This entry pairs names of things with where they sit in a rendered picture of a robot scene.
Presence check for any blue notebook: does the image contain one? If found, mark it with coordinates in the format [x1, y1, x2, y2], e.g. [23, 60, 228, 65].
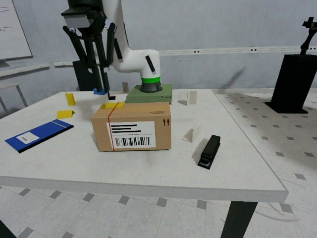
[5, 119, 74, 153]

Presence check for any blue box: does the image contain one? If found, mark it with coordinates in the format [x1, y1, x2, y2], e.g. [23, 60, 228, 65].
[93, 88, 108, 95]

